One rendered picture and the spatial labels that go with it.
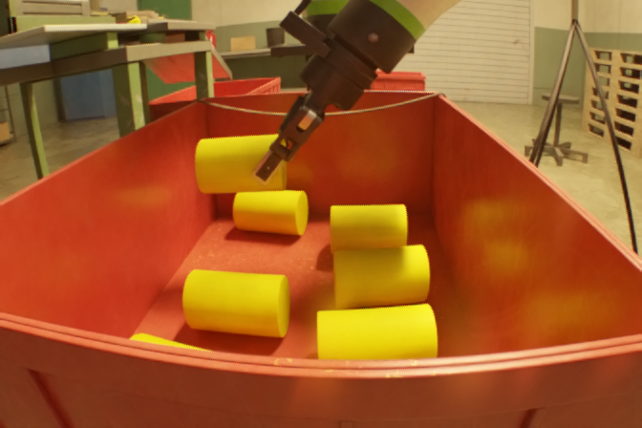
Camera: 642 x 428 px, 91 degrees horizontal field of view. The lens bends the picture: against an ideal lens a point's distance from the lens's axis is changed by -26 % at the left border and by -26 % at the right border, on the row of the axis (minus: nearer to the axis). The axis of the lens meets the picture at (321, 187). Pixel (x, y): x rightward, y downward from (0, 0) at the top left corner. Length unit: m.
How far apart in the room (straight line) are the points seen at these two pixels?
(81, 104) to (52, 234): 7.22
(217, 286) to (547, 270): 0.31
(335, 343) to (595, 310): 0.22
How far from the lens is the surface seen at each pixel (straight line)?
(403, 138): 0.69
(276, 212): 0.63
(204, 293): 0.44
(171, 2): 7.03
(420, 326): 0.37
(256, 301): 0.42
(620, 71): 4.68
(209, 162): 0.49
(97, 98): 7.33
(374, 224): 0.57
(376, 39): 0.44
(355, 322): 0.37
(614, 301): 0.21
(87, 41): 0.82
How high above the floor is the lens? 0.93
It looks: 20 degrees down
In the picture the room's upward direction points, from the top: 2 degrees counter-clockwise
